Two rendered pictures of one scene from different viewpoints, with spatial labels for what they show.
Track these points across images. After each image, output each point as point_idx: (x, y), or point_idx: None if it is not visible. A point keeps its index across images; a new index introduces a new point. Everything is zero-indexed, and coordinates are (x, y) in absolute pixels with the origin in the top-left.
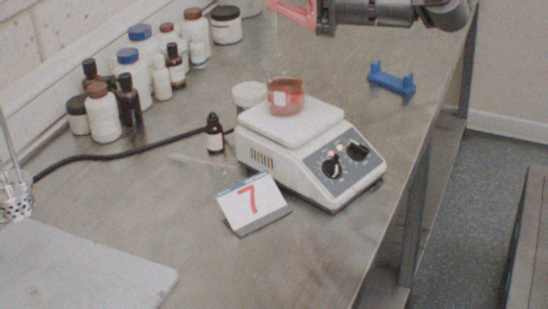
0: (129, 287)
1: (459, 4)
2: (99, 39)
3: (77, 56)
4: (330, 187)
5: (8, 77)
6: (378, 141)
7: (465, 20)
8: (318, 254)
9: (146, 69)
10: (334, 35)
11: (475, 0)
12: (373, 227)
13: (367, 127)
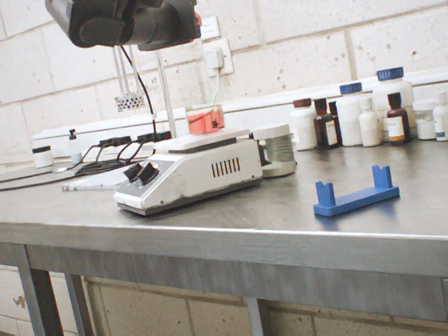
0: (116, 179)
1: (46, 7)
2: (403, 77)
3: (369, 83)
4: (123, 183)
5: (315, 79)
6: (210, 211)
7: (63, 30)
8: (83, 210)
9: (351, 105)
10: (141, 49)
11: (71, 8)
12: (85, 220)
13: (244, 205)
